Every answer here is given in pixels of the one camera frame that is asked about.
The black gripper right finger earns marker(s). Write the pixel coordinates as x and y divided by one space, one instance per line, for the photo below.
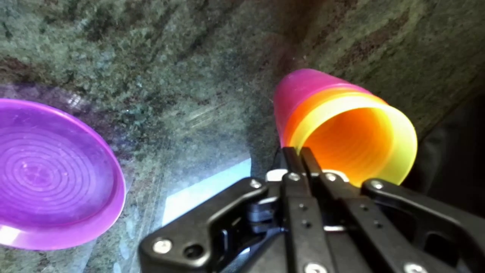
370 243

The orange plastic cup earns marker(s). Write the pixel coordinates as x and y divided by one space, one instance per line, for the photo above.
297 125

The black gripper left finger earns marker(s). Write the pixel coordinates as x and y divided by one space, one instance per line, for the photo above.
304 240

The purple plastic plate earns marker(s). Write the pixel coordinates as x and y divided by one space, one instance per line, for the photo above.
60 186

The lime green plastic cup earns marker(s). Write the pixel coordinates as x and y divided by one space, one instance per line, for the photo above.
365 143

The purple plastic cup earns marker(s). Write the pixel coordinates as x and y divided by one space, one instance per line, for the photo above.
295 89

